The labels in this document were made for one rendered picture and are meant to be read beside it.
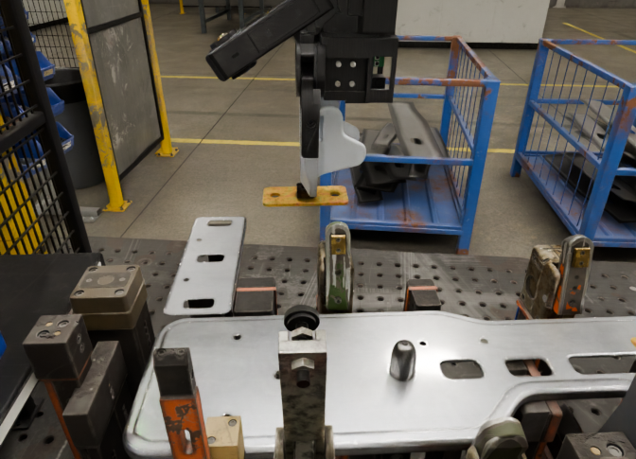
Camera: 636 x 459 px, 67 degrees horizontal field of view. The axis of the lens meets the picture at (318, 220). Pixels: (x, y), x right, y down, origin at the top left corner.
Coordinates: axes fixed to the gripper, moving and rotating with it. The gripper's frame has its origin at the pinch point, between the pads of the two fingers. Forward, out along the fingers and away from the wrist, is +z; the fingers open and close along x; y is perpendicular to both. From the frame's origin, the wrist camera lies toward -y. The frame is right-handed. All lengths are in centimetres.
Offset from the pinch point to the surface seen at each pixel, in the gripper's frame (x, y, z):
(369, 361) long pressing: 1.5, 8.6, 26.7
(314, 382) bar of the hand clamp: -17.0, 0.3, 9.4
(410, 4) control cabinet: 761, 186, 57
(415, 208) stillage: 194, 69, 109
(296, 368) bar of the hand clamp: -18.1, -1.1, 6.6
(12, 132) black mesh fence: 49, -55, 13
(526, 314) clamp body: 17, 38, 33
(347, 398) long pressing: -4.1, 5.1, 26.8
